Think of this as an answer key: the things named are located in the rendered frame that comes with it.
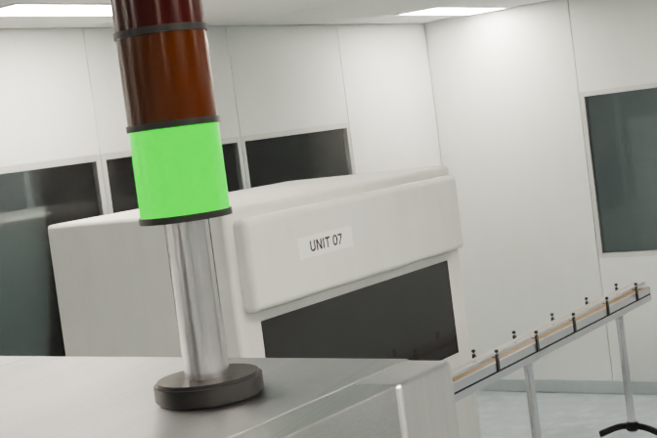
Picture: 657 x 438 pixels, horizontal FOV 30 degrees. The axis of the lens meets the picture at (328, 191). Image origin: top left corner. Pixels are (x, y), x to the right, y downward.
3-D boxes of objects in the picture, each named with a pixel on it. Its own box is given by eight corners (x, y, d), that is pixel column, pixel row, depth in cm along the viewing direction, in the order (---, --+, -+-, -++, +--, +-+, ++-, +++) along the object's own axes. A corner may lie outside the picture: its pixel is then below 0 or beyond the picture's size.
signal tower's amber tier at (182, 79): (109, 131, 66) (96, 41, 66) (170, 124, 70) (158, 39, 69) (175, 121, 63) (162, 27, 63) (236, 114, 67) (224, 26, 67)
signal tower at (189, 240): (132, 409, 66) (67, -53, 65) (205, 382, 71) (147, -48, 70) (216, 413, 63) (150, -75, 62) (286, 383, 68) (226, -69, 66)
